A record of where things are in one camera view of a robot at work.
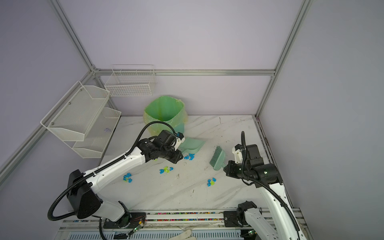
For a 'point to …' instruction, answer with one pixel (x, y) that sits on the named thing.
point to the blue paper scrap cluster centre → (190, 157)
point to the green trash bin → (177, 124)
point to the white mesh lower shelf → (97, 138)
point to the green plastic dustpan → (191, 145)
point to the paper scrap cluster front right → (211, 182)
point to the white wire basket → (131, 80)
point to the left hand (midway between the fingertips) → (179, 157)
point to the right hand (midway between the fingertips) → (223, 168)
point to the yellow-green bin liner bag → (167, 109)
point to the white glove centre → (185, 235)
